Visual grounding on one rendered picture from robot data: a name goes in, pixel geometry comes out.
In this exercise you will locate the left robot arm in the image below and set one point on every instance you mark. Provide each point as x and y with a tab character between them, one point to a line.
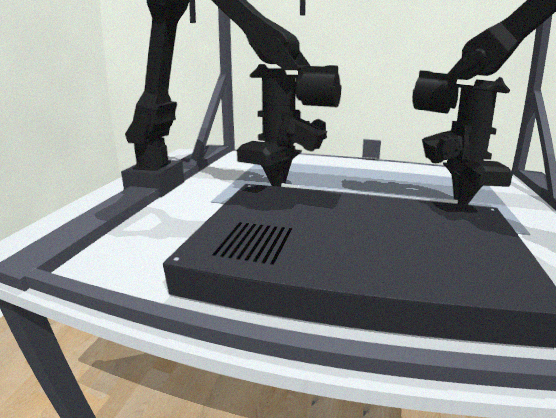
482	55

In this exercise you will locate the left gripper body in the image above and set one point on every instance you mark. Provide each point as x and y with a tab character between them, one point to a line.
479	171

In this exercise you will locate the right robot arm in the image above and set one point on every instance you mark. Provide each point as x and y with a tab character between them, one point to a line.
316	85

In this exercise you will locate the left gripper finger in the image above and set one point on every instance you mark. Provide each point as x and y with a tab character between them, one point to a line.
455	181
467	190

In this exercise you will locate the dark grey enclosure panel with vent slots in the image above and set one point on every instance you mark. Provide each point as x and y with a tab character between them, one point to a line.
388	264

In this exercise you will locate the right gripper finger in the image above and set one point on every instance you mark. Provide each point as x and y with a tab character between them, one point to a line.
275	171
288	163

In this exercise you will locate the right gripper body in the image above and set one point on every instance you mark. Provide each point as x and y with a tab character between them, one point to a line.
262	152

